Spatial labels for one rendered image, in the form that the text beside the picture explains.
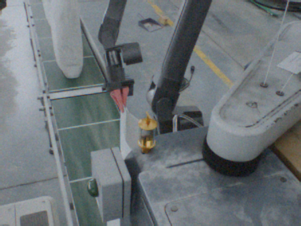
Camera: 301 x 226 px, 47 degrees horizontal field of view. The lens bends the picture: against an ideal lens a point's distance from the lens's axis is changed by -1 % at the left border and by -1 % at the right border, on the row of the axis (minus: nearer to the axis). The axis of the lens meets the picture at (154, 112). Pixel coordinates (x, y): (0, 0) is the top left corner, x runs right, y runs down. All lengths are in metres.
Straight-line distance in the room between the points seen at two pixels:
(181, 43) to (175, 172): 0.34
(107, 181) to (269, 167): 0.25
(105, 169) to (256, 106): 0.25
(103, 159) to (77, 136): 1.51
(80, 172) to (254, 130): 1.43
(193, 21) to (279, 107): 0.30
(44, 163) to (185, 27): 1.86
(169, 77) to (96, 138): 1.30
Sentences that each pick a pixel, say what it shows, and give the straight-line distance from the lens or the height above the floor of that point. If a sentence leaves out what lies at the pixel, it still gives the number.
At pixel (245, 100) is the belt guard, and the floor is 1.42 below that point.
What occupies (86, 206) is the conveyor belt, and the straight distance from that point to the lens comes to 1.70.
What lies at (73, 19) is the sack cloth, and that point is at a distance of 2.40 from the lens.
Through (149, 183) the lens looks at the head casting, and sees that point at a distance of 0.51.
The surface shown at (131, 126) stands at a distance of 1.13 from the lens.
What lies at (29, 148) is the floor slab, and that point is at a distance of 2.60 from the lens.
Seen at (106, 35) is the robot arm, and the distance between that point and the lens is 1.15.
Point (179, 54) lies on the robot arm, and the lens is 0.77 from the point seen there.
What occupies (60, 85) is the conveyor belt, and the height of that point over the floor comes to 0.38.
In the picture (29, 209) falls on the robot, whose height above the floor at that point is 0.26.
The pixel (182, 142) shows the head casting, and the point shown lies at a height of 1.34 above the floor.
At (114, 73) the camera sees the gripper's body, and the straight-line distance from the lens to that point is 1.14.
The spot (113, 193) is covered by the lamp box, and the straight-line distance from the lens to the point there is 0.53.
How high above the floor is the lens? 1.71
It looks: 37 degrees down
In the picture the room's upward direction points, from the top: 5 degrees clockwise
